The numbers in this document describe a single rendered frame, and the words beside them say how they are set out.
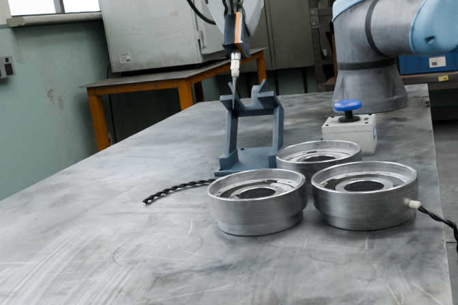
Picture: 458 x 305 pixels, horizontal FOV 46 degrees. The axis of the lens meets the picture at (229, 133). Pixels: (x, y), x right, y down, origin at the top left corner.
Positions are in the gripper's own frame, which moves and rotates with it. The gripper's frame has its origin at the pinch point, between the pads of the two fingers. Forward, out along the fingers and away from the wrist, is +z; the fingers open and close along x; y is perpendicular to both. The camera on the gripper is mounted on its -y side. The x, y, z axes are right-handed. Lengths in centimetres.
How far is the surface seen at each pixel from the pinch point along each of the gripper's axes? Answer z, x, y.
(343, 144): 16.5, -13.5, -3.8
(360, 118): 15.3, -14.9, 7.5
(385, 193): 16.8, -19.4, -23.4
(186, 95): 27, 81, 170
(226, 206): 17.3, -4.3, -24.9
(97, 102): 27, 132, 172
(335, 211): 18.6, -14.7, -23.3
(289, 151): 16.7, -6.8, -5.3
